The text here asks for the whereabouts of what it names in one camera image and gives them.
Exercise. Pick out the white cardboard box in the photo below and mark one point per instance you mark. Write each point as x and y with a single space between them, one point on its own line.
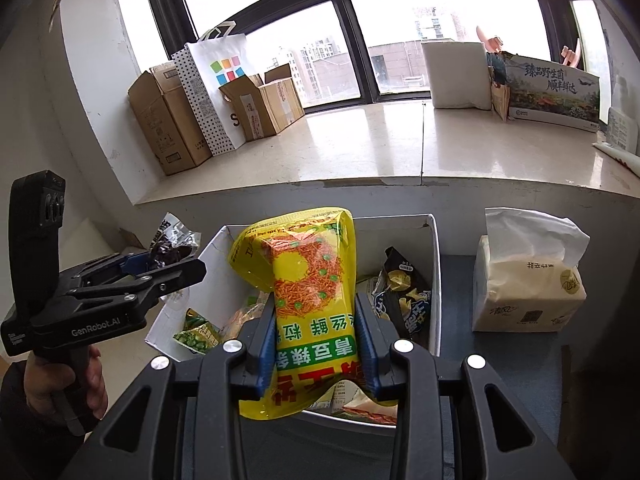
410 237

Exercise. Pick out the red striped snack packet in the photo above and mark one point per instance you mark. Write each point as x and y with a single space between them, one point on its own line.
362 405

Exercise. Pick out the small wooden holder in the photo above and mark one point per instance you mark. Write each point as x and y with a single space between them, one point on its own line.
501 102

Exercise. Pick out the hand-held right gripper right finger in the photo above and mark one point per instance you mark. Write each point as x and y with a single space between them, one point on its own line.
367 355

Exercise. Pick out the large brown cardboard box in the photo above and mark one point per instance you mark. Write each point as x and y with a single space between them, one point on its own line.
167 125

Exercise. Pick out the orange snack packet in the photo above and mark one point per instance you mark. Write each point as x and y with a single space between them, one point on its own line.
242 317

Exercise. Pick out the black window frame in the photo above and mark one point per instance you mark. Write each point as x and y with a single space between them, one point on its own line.
350 45

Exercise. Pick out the dark snack packet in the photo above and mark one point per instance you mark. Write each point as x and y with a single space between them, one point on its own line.
172 245

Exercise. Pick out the pale cardboard box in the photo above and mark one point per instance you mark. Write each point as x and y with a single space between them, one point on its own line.
167 74

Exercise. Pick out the white foam box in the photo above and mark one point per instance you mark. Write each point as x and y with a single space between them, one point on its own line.
457 75

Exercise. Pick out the yellow snack bag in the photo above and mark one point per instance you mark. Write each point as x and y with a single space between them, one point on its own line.
305 280

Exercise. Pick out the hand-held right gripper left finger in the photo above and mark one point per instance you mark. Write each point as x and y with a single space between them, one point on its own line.
264 355

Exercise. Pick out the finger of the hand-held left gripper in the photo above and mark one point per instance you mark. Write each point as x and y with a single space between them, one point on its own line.
132 262
165 277

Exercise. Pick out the black chip bag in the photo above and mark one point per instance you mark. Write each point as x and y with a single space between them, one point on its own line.
402 300

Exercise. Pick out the beige tissue pack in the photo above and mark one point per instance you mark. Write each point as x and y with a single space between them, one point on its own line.
527 285

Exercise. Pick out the green pea snack packet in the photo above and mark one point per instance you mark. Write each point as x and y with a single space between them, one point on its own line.
197 335

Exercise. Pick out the polka dot paper bag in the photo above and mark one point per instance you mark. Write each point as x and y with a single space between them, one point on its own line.
220 90

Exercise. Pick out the small open cardboard box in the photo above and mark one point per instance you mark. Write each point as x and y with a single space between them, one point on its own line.
265 105

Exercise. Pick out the white tube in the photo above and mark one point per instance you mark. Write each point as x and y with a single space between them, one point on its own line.
620 157

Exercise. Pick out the printed landscape carton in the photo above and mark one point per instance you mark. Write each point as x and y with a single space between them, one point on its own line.
550 95

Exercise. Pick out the person's left hand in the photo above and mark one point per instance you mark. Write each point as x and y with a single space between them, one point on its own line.
92 385

